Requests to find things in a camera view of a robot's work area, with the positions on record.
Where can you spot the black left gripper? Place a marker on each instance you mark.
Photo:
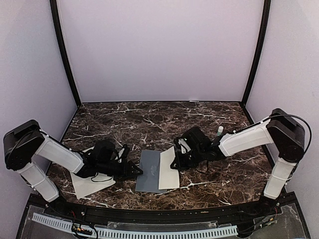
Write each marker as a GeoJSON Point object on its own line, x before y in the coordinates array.
{"type": "Point", "coordinates": [126, 172]}

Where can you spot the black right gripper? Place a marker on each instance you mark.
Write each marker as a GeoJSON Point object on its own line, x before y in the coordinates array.
{"type": "Point", "coordinates": [180, 164]}

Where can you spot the white letter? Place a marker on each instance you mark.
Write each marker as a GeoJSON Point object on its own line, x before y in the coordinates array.
{"type": "Point", "coordinates": [168, 178]}

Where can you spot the blue-grey envelope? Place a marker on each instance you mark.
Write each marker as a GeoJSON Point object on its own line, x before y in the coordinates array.
{"type": "Point", "coordinates": [149, 180]}

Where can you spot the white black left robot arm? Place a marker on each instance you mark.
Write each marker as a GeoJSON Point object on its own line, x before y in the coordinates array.
{"type": "Point", "coordinates": [91, 170]}

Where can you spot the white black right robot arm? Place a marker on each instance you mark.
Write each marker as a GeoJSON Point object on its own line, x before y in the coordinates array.
{"type": "Point", "coordinates": [291, 135]}

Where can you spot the white unfolded paper sheet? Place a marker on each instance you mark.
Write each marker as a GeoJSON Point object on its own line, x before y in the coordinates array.
{"type": "Point", "coordinates": [84, 187]}

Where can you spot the green white glue stick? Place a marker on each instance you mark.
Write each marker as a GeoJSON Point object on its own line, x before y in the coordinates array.
{"type": "Point", "coordinates": [220, 130]}

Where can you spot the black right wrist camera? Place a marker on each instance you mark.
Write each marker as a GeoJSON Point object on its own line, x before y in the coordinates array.
{"type": "Point", "coordinates": [193, 138]}

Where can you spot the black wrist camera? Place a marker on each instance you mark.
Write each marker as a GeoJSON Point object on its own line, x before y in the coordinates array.
{"type": "Point", "coordinates": [193, 138]}
{"type": "Point", "coordinates": [105, 151]}

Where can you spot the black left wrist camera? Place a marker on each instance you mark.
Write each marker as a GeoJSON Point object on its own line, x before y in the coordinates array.
{"type": "Point", "coordinates": [105, 151]}

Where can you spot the white slotted cable duct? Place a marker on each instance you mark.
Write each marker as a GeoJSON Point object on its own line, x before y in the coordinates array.
{"type": "Point", "coordinates": [138, 231]}

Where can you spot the black front table rail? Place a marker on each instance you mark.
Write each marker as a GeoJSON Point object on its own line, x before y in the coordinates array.
{"type": "Point", "coordinates": [242, 213]}

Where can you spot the black left frame post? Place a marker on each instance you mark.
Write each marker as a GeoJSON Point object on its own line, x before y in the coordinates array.
{"type": "Point", "coordinates": [63, 51]}

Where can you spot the black frame post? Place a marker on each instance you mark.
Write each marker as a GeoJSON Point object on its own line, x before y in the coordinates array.
{"type": "Point", "coordinates": [258, 52]}
{"type": "Point", "coordinates": [63, 51]}

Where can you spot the black right frame post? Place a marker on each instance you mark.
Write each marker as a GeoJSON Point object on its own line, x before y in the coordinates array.
{"type": "Point", "coordinates": [258, 52]}

